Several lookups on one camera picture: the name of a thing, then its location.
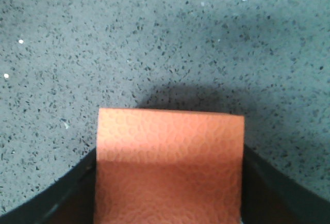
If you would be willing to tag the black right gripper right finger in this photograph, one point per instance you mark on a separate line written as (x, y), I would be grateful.
(269, 196)

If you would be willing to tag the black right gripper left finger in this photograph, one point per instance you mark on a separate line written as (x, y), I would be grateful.
(69, 200)

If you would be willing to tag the orange foam cube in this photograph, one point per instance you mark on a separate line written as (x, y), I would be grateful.
(168, 166)

